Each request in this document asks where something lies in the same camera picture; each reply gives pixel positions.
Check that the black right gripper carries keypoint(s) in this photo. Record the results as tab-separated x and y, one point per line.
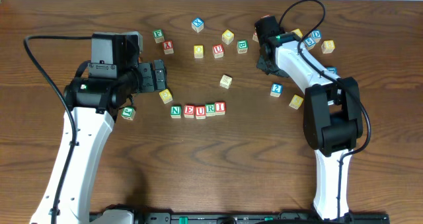
270	67

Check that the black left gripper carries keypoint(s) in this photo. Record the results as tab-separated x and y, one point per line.
149	77

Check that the green N block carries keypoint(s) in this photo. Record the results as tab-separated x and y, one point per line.
176	112

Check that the red E block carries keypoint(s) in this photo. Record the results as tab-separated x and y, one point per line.
189	111

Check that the yellow S block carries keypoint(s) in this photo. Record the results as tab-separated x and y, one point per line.
296	102

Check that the red u block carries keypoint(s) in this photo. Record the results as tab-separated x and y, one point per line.
200	112
218	51

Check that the green R block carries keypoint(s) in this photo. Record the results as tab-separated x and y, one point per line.
210	109

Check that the red i block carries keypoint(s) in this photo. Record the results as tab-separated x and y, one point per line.
220	108
255	37

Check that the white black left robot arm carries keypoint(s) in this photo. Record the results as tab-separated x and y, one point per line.
92	107

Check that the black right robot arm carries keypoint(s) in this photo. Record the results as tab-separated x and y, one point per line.
331	119

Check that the yellow block left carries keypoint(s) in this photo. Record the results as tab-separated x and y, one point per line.
166	96

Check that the blue 2 block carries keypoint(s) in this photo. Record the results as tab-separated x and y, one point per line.
276	90

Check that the green B block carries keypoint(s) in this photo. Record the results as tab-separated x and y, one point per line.
242	46

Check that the red Y block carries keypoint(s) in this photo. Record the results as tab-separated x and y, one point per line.
168	47

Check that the green F block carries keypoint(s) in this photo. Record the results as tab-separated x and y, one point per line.
158	36

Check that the yellow block upper right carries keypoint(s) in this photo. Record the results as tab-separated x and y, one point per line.
298	32

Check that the plain white wooden block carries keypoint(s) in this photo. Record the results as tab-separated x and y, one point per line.
225	81

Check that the yellow O block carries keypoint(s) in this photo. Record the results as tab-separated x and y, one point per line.
198	51

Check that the yellow block top middle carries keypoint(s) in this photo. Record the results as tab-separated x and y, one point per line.
228	37

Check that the blue S block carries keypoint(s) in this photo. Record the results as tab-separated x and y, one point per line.
309	43

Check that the green J block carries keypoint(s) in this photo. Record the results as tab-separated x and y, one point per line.
128	113

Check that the blue D block upper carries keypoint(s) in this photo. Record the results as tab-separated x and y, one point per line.
316	35

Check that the blue d block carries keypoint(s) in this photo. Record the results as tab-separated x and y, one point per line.
332	70
316	35

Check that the yellow 8 block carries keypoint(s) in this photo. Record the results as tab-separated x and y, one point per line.
328	46

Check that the blue X block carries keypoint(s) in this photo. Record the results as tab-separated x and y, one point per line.
197	24

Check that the blue D block lower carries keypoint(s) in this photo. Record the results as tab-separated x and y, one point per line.
332	70

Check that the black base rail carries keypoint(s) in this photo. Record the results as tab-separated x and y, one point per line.
285	217

